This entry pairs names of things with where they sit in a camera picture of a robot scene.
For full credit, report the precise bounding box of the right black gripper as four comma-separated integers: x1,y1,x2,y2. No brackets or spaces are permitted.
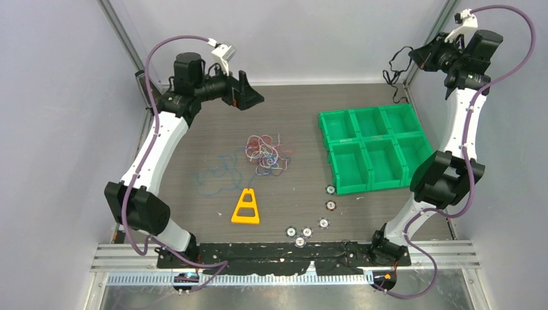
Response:
408,32,467,74

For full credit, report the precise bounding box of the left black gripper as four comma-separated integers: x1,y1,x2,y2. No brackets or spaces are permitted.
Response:
195,60,264,110

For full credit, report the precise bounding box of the black ribbon cable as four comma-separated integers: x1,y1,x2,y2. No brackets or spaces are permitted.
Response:
382,46,413,106

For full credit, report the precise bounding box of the blue wire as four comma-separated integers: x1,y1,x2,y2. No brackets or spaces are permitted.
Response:
191,147,292,198

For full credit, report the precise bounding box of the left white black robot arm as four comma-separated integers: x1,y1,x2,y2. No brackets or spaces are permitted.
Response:
104,52,264,267

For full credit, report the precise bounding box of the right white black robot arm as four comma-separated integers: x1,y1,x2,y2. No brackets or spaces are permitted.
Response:
368,30,503,265

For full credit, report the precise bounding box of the black corner-mounted lamp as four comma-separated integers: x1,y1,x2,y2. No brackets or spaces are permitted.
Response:
134,70,162,110

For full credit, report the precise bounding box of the green six-compartment bin tray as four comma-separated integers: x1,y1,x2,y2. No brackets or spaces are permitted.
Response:
318,104,433,195

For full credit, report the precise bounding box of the yellow triangular plastic piece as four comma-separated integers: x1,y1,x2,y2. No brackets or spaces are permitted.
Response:
231,188,260,225

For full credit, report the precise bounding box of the brown poker chip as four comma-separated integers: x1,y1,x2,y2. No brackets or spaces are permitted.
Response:
325,200,337,211

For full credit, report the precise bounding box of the blue poker chip middle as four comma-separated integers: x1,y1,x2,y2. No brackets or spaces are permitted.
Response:
301,227,313,238

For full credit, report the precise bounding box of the blue poker chip right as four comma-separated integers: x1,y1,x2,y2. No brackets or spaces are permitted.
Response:
318,218,330,229

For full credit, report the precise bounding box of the blue poker chip bottom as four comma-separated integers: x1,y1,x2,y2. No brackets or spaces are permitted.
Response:
294,236,306,248

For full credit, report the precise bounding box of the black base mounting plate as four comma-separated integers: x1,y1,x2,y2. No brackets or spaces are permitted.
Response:
183,240,411,276

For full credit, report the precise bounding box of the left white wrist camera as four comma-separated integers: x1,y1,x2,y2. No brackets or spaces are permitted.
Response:
207,38,237,76

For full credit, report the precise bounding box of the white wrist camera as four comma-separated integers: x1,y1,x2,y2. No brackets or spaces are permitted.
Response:
444,8,478,43
207,38,237,76

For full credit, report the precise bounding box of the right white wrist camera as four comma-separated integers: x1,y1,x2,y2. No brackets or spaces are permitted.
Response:
444,8,478,43

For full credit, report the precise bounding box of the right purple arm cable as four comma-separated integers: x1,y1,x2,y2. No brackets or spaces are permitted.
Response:
371,5,537,300

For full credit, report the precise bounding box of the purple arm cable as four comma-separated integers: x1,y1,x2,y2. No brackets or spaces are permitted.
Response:
120,35,230,293
371,5,537,300

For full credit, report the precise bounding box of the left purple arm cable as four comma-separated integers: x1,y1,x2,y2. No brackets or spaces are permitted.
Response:
120,35,230,293

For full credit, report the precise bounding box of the aluminium front rail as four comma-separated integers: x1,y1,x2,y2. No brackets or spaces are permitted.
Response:
91,240,480,287

